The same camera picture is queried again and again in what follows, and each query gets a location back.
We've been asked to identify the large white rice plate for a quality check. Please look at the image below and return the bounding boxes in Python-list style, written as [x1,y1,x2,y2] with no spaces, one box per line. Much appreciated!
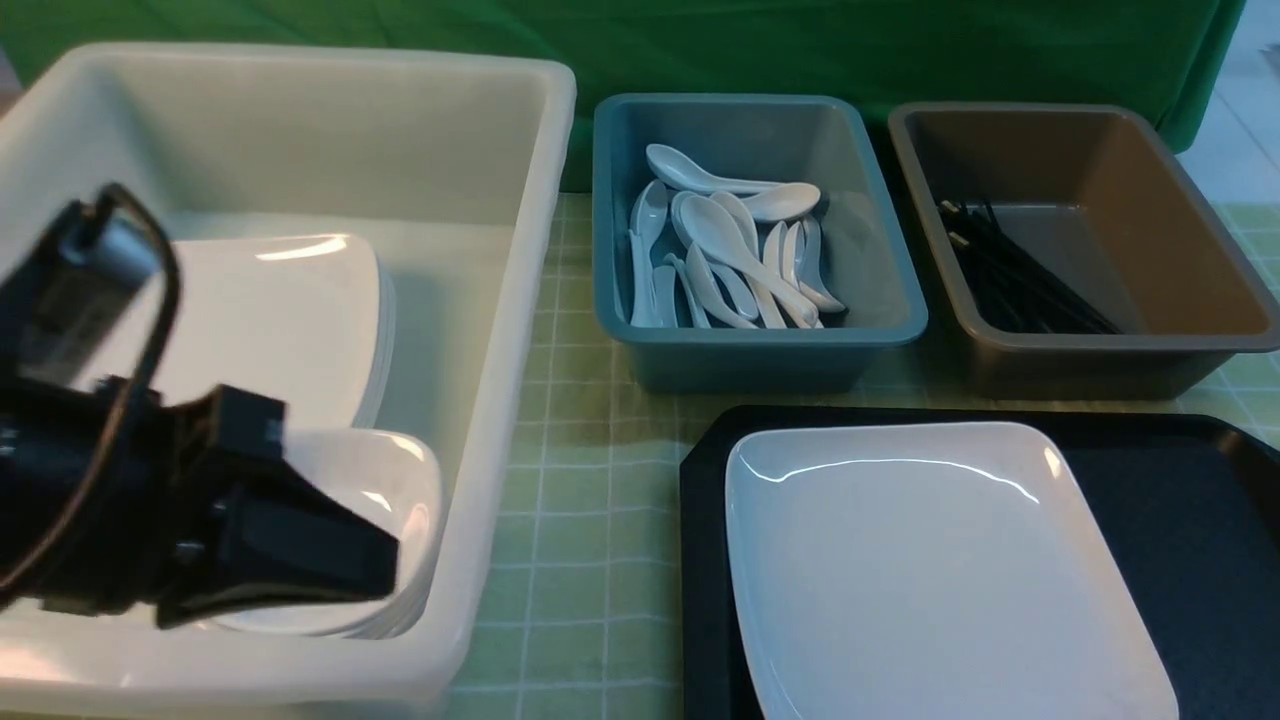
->
[724,421,1180,719]

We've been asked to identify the black chopsticks in brown bin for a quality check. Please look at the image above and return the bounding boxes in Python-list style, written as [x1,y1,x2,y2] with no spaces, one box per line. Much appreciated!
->
[937,199,1123,334]

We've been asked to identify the white spoon sideways in bin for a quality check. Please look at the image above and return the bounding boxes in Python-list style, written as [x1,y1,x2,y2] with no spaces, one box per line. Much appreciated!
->
[742,182,822,224]

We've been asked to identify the teal plastic bin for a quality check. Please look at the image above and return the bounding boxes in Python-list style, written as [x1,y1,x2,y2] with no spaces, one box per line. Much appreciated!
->
[591,94,928,395]

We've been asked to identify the stack of white small bowls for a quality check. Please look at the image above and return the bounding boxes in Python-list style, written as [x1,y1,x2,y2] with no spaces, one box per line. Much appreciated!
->
[206,428,445,641]

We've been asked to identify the white spoon top of bin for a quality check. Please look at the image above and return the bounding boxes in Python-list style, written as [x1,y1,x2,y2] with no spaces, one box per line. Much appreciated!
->
[645,143,781,196]

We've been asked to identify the black serving tray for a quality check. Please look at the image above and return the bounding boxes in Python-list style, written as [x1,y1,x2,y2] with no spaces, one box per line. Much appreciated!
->
[678,405,1279,719]

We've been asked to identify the white spoon of bin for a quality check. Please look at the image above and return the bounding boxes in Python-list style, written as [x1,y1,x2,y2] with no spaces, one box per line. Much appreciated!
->
[710,191,788,329]
[645,143,781,196]

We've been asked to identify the white spoon right of centre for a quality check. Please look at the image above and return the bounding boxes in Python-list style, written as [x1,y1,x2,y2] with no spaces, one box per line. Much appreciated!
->
[762,222,822,329]

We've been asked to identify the white spoon far right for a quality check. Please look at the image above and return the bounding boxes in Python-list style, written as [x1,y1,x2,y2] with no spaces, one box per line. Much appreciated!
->
[796,215,847,314]

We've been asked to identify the brown plastic bin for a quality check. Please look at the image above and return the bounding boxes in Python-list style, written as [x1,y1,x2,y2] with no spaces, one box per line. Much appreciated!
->
[887,102,1277,401]

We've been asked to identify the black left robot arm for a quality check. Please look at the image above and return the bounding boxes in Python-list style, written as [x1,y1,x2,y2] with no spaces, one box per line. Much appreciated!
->
[3,182,401,630]

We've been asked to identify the white spoon far left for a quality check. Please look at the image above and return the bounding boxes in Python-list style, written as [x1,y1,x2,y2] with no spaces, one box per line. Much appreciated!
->
[628,179,669,328]

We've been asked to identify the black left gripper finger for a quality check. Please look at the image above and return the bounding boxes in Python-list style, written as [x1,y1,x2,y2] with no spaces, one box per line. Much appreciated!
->
[155,483,401,630]

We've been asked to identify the green backdrop cloth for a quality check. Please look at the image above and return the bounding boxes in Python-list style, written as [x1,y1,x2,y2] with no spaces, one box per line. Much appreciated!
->
[3,1,1244,192]

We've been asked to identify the white ceramic soup spoon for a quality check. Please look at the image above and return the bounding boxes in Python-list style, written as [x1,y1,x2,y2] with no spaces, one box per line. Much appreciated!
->
[676,195,820,329]

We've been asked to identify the large white plastic tub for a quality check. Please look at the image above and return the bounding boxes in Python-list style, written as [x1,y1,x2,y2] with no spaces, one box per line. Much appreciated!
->
[1,44,576,719]

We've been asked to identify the stack of white square plates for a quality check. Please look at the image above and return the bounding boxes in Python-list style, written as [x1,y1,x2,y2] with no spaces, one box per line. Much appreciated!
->
[151,234,396,429]

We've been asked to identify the white spoon centre of bin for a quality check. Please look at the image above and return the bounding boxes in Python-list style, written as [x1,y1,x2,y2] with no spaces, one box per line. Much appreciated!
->
[710,191,788,329]

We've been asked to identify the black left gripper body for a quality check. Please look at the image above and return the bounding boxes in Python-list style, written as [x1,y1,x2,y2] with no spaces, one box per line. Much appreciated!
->
[40,386,301,616]

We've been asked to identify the green checkered tablecloth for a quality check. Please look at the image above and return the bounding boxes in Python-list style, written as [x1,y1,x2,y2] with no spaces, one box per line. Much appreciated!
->
[440,192,1280,720]

